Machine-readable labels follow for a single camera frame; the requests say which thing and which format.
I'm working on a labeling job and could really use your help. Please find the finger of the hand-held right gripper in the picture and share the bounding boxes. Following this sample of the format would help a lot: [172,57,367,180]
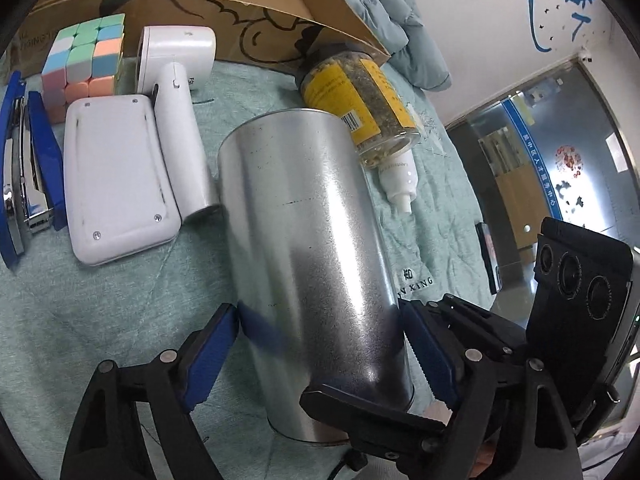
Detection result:
[424,294,531,361]
[299,384,453,477]

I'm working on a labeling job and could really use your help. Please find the yellow label jar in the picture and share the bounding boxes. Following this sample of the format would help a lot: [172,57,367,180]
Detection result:
[299,50,426,168]

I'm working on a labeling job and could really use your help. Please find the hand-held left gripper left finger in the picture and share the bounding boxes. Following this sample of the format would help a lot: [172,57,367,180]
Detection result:
[59,302,241,480]

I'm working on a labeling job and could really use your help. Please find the cardboard box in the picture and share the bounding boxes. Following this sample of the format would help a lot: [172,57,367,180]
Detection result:
[5,0,393,78]

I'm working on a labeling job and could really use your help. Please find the black phone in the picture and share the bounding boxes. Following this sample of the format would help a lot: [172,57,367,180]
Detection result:
[475,221,502,295]

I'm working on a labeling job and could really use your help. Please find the silver metal can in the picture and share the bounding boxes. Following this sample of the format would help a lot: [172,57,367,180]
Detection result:
[217,107,416,443]

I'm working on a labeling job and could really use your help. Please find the pastel puzzle cube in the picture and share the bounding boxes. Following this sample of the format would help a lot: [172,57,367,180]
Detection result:
[41,12,126,125]

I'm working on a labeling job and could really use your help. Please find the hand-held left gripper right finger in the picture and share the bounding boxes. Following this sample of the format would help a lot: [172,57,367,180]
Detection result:
[399,302,583,480]

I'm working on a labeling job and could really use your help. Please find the blue stapler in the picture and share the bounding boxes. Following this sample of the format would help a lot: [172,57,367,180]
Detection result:
[0,71,67,268]

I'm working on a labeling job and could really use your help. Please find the white rectangular device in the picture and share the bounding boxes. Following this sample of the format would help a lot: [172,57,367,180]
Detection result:
[63,94,182,266]

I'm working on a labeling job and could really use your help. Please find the white plastic bottle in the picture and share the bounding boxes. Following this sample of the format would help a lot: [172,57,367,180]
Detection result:
[376,152,418,215]

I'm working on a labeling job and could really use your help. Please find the glass door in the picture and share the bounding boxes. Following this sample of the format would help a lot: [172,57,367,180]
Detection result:
[445,57,636,306]

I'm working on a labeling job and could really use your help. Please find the light blue puffer jacket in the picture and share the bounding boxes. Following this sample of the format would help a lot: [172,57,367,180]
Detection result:
[305,0,453,92]

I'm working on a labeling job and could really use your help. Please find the blue wall decal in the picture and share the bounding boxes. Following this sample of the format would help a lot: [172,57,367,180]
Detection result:
[522,0,608,53]

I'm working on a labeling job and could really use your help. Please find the white handheld lint remover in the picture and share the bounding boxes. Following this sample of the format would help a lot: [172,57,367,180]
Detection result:
[136,25,221,223]

